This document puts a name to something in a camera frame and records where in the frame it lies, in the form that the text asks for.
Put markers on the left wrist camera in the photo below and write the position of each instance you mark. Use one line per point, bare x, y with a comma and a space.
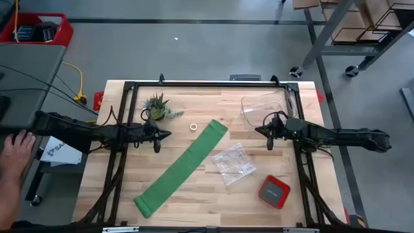
156, 146

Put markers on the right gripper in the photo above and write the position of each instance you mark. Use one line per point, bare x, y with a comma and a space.
278, 129

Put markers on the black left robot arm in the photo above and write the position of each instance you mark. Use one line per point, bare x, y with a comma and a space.
103, 132

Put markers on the red square tag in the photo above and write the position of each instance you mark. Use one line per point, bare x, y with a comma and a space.
320, 96
98, 101

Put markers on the grey metal bar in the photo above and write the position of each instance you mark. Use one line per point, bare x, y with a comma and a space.
408, 103

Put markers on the person's hand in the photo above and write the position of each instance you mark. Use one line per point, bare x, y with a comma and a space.
16, 152

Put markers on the black electronic device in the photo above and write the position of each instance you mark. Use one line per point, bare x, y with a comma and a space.
48, 32
25, 33

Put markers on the black cart caster wheel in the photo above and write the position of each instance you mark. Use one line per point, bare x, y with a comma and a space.
296, 71
352, 71

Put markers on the grey box at table edge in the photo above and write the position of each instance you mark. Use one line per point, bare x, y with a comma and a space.
244, 77

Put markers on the silver metal bracket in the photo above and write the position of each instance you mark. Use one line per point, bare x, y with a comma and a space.
300, 230
120, 229

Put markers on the red square box grey lid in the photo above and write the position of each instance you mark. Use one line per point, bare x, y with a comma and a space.
274, 192

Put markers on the black desk caster wheel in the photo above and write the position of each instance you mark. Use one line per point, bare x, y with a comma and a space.
36, 200

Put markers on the green elastic bandage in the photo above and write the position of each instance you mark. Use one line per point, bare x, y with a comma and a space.
181, 168

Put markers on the hazard striped block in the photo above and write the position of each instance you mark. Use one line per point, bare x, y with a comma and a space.
357, 221

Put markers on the black table clamp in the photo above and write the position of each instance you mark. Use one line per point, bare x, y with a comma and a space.
275, 79
161, 78

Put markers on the grey desk with black legs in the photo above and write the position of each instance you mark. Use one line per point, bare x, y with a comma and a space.
29, 71

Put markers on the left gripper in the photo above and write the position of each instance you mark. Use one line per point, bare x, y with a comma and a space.
150, 131

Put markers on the potted succulent plant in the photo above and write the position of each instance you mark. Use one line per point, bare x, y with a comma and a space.
156, 110

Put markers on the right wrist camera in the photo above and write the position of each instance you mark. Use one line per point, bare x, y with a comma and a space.
270, 144

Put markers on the person's forearm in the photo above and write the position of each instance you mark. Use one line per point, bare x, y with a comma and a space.
8, 200

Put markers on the white printed paper sheet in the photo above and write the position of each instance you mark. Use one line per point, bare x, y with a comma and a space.
61, 152

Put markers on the grey metal cart wooden shelves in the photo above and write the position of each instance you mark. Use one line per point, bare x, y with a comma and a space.
326, 29

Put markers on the clear plastic container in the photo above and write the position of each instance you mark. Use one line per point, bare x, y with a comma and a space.
258, 110

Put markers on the small white tape roll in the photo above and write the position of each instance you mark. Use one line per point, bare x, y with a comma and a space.
190, 127

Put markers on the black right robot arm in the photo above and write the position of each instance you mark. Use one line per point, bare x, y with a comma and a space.
339, 134

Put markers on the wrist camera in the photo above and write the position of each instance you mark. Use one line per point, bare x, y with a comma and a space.
156, 146
270, 144

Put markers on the clear plastic zip bag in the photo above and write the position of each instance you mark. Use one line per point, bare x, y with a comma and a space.
233, 163

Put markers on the red plastic crate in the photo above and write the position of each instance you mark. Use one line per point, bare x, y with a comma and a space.
66, 32

